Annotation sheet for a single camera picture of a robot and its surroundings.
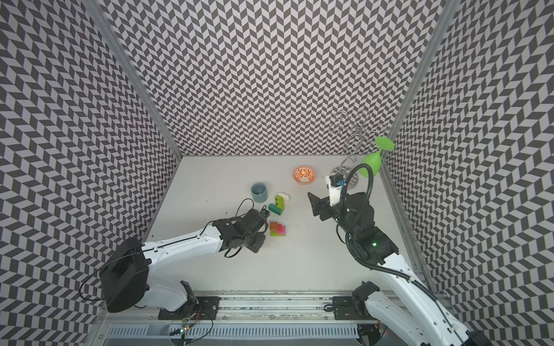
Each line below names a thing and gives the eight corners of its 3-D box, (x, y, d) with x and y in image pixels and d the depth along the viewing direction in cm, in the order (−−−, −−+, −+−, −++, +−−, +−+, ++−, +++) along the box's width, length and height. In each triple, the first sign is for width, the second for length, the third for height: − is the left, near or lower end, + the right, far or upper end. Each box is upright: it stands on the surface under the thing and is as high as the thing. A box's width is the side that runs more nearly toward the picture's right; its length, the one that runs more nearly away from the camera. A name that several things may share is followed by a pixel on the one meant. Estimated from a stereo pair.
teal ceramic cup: (251, 202, 101) (250, 196, 97) (253, 189, 106) (251, 182, 102) (266, 202, 101) (265, 196, 97) (267, 189, 106) (266, 182, 102)
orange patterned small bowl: (293, 184, 108) (293, 180, 105) (293, 171, 114) (293, 166, 111) (315, 184, 108) (316, 180, 105) (314, 171, 114) (314, 166, 111)
